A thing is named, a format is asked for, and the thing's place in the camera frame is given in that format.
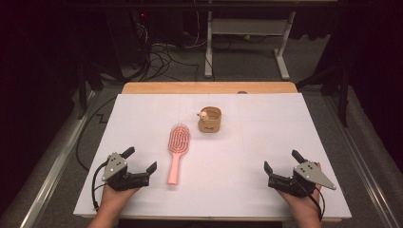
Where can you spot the white metal stand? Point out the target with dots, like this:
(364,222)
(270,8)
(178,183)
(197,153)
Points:
(247,27)

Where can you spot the small yellow object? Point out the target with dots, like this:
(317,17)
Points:
(247,37)

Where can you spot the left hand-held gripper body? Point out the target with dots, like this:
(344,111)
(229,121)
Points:
(115,164)

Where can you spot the pink hairbrush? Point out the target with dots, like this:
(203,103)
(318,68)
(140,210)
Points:
(179,137)

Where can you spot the person's left hand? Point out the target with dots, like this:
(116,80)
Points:
(114,199)

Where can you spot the wooden table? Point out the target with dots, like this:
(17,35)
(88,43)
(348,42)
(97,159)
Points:
(177,87)

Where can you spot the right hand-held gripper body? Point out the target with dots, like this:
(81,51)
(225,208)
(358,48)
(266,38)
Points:
(309,174)

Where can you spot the dark computer tower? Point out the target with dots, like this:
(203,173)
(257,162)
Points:
(126,38)

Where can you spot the person's right hand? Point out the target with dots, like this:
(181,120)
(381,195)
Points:
(305,210)

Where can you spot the beige round holder cup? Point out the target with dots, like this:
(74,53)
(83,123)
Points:
(210,124)

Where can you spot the aluminium rail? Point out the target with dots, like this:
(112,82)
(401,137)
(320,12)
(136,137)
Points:
(364,164)
(53,171)

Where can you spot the white board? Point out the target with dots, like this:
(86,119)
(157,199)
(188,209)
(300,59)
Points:
(228,164)

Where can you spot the black stand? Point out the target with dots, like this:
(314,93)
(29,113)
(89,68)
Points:
(83,88)
(343,95)

